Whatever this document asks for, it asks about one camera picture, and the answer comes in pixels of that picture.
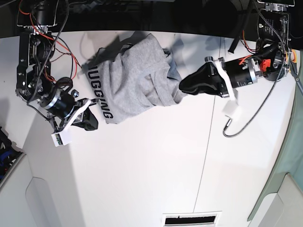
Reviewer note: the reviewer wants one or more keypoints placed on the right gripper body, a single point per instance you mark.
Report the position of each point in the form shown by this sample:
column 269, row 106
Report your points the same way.
column 61, row 108

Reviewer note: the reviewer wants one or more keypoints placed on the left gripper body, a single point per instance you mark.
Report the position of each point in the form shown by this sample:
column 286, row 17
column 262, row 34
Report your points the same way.
column 240, row 74

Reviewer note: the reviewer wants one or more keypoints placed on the grey t-shirt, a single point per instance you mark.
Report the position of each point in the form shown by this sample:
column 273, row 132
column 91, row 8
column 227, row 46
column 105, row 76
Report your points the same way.
column 133, row 78

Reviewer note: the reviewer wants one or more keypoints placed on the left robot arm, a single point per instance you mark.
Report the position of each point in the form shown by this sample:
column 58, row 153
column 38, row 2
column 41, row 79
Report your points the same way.
column 269, row 59

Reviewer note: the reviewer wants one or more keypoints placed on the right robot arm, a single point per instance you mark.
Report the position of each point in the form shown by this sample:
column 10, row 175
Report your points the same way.
column 37, row 46

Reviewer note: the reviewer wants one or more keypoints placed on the white plastic bin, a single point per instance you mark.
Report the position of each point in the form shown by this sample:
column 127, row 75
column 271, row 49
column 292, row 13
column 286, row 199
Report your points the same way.
column 24, row 199

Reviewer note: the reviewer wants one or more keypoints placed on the green plastic bin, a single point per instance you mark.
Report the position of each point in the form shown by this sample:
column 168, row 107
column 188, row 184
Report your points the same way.
column 280, row 203

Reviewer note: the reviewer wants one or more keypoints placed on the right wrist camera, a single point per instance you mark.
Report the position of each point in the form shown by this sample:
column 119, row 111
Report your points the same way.
column 61, row 138

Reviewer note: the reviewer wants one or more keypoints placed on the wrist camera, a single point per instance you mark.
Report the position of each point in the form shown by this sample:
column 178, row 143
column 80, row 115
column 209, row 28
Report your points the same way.
column 61, row 138
column 232, row 110

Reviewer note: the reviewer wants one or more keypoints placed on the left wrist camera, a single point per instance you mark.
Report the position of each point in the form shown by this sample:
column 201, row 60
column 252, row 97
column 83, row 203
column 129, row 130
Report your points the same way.
column 232, row 110

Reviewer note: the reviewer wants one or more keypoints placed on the orange handled scissors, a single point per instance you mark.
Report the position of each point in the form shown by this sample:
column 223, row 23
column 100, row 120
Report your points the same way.
column 291, row 61

